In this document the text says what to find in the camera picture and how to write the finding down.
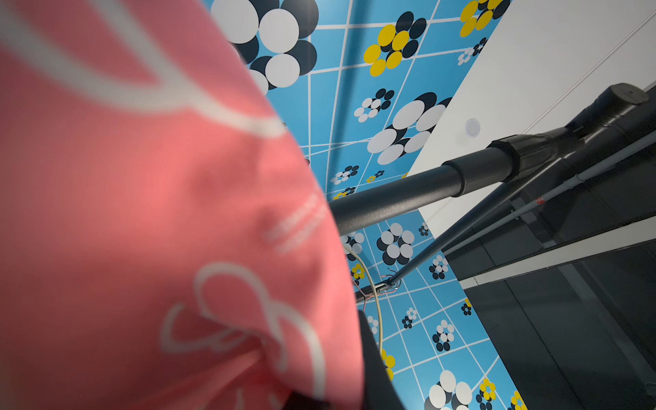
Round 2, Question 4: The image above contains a pink jacket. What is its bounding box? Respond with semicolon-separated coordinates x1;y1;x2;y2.
1;1;365;409

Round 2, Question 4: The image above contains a black clothes rack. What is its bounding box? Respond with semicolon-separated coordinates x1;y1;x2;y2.
330;83;649;291

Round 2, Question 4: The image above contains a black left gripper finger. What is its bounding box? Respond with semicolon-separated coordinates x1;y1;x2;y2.
358;310;404;410

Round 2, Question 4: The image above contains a white hanger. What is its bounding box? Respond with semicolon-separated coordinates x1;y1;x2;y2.
343;244;384;354

